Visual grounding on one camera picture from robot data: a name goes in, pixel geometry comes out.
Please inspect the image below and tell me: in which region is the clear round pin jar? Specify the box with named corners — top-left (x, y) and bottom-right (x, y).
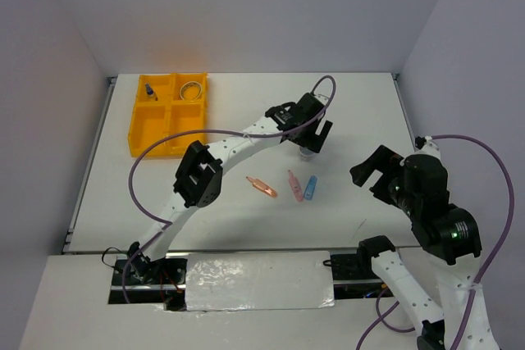
top-left (299, 147), bottom-right (317, 161)

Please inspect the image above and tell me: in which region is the beige masking tape roll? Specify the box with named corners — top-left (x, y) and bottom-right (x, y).
top-left (179, 81), bottom-right (203, 101)

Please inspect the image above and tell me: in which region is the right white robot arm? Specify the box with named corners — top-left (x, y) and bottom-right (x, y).
top-left (349, 137), bottom-right (499, 349)

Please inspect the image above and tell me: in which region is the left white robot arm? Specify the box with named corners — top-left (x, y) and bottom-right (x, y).
top-left (123, 93), bottom-right (333, 284)

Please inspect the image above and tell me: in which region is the yellow four-compartment tray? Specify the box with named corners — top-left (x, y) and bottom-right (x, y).
top-left (128, 73), bottom-right (208, 157)

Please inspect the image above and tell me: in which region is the small purple-capped glue bottle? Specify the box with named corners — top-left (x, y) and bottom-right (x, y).
top-left (144, 84), bottom-right (158, 102)

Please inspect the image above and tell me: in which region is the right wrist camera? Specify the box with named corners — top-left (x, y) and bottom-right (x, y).
top-left (414, 136), bottom-right (441, 160)

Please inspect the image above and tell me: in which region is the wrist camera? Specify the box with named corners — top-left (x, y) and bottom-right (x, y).
top-left (313, 93), bottom-right (332, 106)
top-left (414, 136), bottom-right (441, 160)

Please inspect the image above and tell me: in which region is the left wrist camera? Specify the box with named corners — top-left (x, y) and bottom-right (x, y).
top-left (313, 93), bottom-right (332, 106)

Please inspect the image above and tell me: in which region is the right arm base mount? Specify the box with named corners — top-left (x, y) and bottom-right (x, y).
top-left (322, 253), bottom-right (386, 301)

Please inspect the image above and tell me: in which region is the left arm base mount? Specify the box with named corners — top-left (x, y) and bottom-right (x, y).
top-left (101, 247), bottom-right (188, 311)

